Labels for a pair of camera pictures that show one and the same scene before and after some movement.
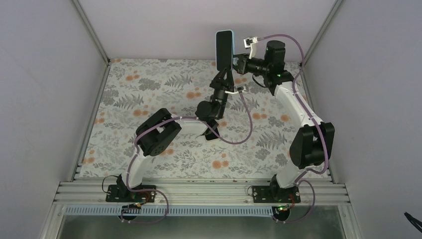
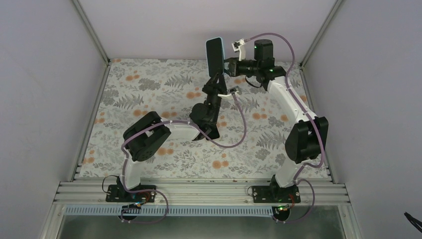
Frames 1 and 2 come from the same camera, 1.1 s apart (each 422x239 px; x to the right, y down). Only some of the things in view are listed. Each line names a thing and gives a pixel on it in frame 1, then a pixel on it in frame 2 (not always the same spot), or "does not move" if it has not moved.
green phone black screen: (224, 50) -> (215, 56)
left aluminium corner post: (91, 31) does not move
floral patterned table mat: (254, 138) does not move
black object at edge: (413, 221) does not move
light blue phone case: (224, 50) -> (215, 55)
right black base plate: (265, 194) does not move
